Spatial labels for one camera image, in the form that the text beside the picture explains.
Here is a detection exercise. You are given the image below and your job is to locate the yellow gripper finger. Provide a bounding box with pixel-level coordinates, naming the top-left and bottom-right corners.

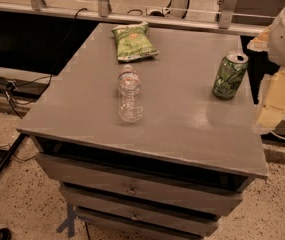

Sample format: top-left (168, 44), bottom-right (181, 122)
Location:
top-left (247, 27), bottom-right (270, 52)
top-left (255, 67), bottom-right (285, 130)

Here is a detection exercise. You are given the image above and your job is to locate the clear plastic water bottle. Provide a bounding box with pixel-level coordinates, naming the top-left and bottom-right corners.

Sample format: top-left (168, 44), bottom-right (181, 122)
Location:
top-left (118, 65), bottom-right (143, 123)

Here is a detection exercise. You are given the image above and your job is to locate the green soda can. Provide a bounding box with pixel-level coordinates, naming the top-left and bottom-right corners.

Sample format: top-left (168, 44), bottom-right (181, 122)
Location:
top-left (212, 51), bottom-right (248, 100)

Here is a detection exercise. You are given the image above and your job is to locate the green chip bag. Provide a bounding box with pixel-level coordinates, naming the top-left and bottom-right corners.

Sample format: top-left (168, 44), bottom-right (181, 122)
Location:
top-left (111, 22), bottom-right (159, 62)

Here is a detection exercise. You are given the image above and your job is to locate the grey drawer cabinet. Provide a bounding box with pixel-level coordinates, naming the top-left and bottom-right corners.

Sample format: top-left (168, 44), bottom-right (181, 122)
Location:
top-left (19, 24), bottom-right (267, 240)

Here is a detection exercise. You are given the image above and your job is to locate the metal window railing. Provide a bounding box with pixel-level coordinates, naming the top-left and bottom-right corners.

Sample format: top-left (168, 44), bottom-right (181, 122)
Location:
top-left (0, 0), bottom-right (285, 38)

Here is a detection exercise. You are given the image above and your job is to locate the black metal leg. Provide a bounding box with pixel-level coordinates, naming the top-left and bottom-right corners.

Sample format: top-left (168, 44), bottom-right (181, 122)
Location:
top-left (0, 134), bottom-right (26, 173)

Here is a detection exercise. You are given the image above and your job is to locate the black shoe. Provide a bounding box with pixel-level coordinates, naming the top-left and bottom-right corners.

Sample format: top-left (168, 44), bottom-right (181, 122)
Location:
top-left (0, 228), bottom-right (12, 240)

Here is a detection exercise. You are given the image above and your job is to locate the black cable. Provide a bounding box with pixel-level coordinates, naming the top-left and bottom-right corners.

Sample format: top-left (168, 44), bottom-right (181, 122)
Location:
top-left (0, 7), bottom-right (89, 120)

